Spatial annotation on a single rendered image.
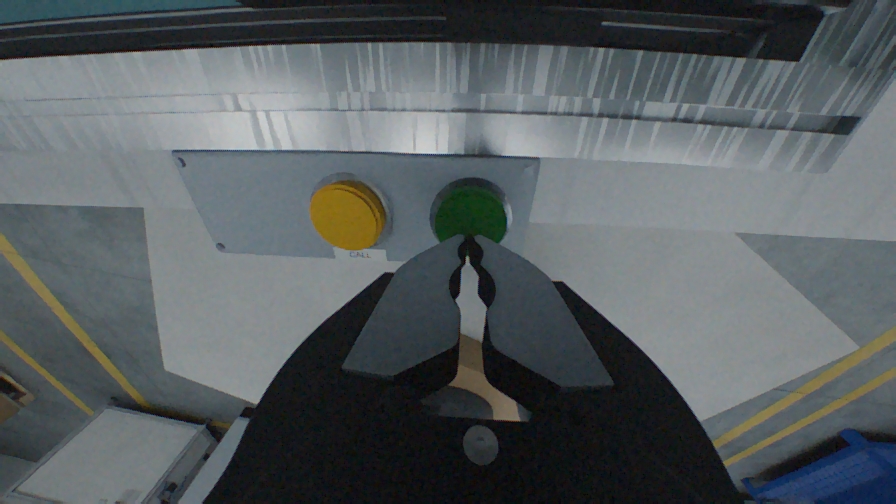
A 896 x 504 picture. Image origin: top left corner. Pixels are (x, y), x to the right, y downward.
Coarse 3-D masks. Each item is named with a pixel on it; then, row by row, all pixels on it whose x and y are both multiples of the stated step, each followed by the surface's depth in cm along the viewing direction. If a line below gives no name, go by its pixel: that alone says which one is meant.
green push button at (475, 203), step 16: (464, 192) 13; (480, 192) 13; (448, 208) 13; (464, 208) 13; (480, 208) 13; (496, 208) 13; (448, 224) 13; (464, 224) 13; (480, 224) 13; (496, 224) 13; (496, 240) 14
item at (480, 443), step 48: (336, 432) 4; (384, 432) 4; (432, 432) 4; (480, 432) 4; (528, 432) 4; (576, 432) 4; (288, 480) 4; (336, 480) 4; (384, 480) 4; (432, 480) 4; (480, 480) 4; (528, 480) 4; (576, 480) 4; (624, 480) 4; (672, 480) 4
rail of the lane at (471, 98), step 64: (0, 64) 11; (64, 64) 11; (128, 64) 11; (192, 64) 11; (256, 64) 11; (320, 64) 11; (384, 64) 11; (448, 64) 11; (512, 64) 11; (576, 64) 10; (640, 64) 10; (704, 64) 10; (768, 64) 10; (0, 128) 13; (64, 128) 13; (128, 128) 13; (192, 128) 13; (256, 128) 13; (320, 128) 12; (384, 128) 12; (448, 128) 12; (512, 128) 12; (576, 128) 12; (640, 128) 11; (704, 128) 11; (768, 128) 12; (832, 128) 11
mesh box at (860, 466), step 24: (840, 432) 200; (840, 456) 197; (864, 456) 186; (888, 456) 180; (744, 480) 258; (792, 480) 223; (816, 480) 208; (840, 480) 195; (864, 480) 183; (888, 480) 172
